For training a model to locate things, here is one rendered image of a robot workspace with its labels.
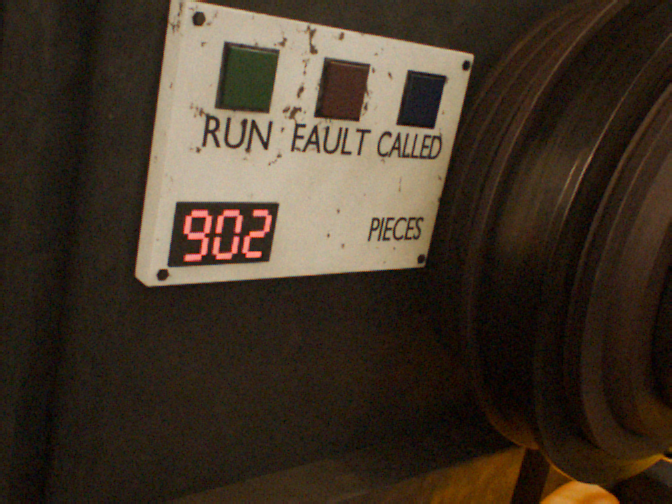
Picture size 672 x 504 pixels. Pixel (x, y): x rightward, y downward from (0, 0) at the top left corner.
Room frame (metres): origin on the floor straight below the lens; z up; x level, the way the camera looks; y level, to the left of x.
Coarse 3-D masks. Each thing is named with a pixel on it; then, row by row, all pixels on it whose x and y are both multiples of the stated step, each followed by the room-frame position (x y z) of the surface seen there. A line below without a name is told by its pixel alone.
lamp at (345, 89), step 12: (336, 72) 0.56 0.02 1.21; (348, 72) 0.57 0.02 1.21; (360, 72) 0.57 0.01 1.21; (324, 84) 0.56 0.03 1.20; (336, 84) 0.56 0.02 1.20; (348, 84) 0.57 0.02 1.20; (360, 84) 0.58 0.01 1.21; (324, 96) 0.56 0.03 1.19; (336, 96) 0.56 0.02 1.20; (348, 96) 0.57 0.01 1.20; (360, 96) 0.58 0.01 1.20; (324, 108) 0.56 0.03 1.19; (336, 108) 0.56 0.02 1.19; (348, 108) 0.57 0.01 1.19; (360, 108) 0.58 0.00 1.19
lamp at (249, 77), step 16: (240, 48) 0.51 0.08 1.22; (240, 64) 0.51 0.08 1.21; (256, 64) 0.52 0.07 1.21; (272, 64) 0.52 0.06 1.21; (224, 80) 0.50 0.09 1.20; (240, 80) 0.51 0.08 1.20; (256, 80) 0.52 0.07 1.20; (272, 80) 0.52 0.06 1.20; (224, 96) 0.50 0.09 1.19; (240, 96) 0.51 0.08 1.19; (256, 96) 0.52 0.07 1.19
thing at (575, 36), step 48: (624, 0) 0.66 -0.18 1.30; (528, 48) 0.71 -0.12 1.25; (576, 48) 0.63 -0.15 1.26; (480, 96) 0.69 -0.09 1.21; (528, 96) 0.61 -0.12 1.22; (480, 144) 0.66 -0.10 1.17; (480, 192) 0.65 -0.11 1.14; (432, 240) 0.68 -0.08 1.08; (480, 240) 0.59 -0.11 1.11; (432, 288) 0.69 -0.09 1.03; (480, 384) 0.63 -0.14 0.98
